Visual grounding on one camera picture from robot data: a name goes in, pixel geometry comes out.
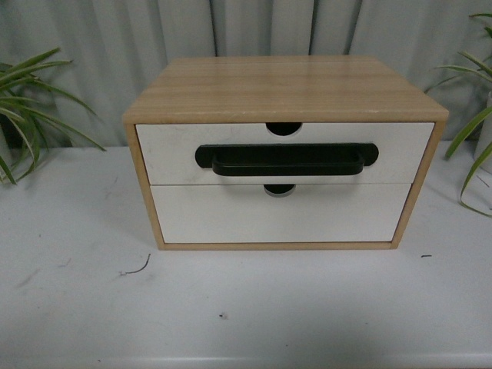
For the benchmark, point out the white drawer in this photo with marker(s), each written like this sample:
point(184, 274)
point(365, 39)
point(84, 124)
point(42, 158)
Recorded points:
point(169, 150)
point(248, 214)

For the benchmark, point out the green plant left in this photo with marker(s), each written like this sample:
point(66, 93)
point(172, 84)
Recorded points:
point(22, 110)

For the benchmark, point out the green plant right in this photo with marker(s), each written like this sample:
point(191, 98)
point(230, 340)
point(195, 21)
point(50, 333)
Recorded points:
point(479, 68)

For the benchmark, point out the wooden drawer cabinet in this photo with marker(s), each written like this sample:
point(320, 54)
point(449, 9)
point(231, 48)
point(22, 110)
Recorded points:
point(283, 93)

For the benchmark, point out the black drawer handle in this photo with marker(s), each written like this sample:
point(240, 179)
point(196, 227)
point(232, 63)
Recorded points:
point(343, 159)

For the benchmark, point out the green plant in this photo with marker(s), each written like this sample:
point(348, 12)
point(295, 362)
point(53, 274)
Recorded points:
point(479, 68)
point(22, 110)

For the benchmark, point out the small wire scrap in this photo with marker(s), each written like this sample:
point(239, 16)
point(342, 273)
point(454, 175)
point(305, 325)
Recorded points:
point(139, 269)

